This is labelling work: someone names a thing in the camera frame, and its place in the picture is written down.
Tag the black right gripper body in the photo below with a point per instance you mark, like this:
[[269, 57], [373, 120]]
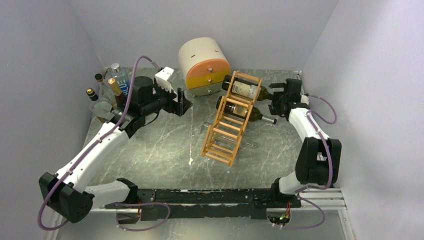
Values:
[[278, 98]]

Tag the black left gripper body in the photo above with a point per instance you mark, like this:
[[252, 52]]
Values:
[[166, 102]]

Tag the dark green wine bottle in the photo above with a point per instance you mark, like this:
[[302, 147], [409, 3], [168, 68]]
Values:
[[246, 88]]

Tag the green silver-capped wine bottle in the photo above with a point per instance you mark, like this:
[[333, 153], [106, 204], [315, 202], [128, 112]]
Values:
[[233, 112]]

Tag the dark red gold-capped bottle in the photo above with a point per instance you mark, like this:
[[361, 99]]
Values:
[[119, 96]]

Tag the blue square glass bottle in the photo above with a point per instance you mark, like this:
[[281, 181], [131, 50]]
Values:
[[121, 77]]

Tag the round clear glass bottle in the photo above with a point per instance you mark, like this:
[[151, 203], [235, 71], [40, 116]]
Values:
[[104, 89]]

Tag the square clear black-capped bottle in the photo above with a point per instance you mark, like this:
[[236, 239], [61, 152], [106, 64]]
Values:
[[99, 106]]

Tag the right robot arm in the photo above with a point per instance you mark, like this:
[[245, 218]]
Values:
[[318, 161]]

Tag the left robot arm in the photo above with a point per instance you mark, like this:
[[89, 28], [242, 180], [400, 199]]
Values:
[[68, 192]]

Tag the wooden wine rack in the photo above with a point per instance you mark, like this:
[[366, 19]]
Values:
[[223, 151]]

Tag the round three-drawer storage box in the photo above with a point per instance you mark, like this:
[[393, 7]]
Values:
[[203, 66]]

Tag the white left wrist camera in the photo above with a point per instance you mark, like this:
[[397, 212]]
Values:
[[164, 79]]

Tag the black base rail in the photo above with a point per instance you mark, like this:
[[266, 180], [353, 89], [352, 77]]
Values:
[[212, 203]]

